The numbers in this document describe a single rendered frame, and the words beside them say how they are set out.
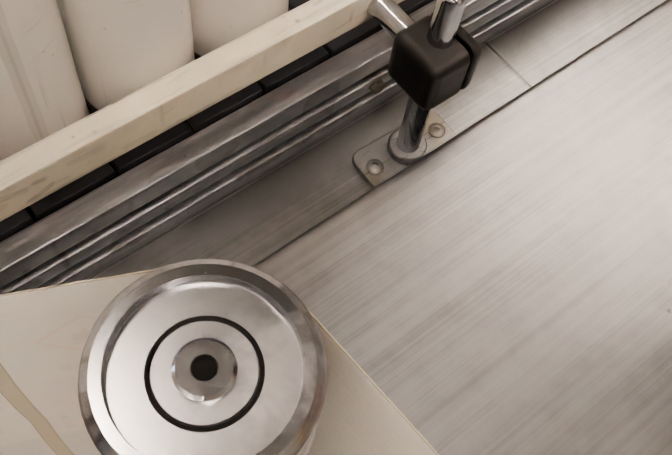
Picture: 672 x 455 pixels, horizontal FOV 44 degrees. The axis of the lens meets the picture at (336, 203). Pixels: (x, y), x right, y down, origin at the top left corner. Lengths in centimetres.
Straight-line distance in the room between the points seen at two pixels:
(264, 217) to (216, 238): 3
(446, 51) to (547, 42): 15
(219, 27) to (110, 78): 5
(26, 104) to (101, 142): 3
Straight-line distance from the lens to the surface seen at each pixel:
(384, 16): 38
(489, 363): 34
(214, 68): 35
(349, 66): 40
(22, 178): 33
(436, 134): 44
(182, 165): 37
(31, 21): 30
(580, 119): 41
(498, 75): 48
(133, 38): 33
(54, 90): 33
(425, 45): 36
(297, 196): 42
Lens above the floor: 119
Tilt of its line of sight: 61 degrees down
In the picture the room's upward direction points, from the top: 11 degrees clockwise
